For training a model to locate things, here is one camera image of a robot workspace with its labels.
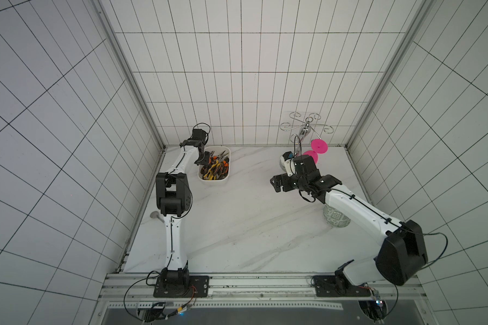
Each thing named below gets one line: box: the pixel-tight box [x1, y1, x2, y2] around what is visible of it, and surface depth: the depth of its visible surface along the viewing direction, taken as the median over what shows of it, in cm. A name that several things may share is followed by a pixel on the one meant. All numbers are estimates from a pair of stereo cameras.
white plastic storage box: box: [197, 146, 232, 187], surface depth 104 cm
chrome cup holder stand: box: [279, 111, 335, 156], surface depth 91 cm
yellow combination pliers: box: [203, 159, 221, 181], surface depth 103 cm
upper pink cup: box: [310, 138, 329, 154], surface depth 87 cm
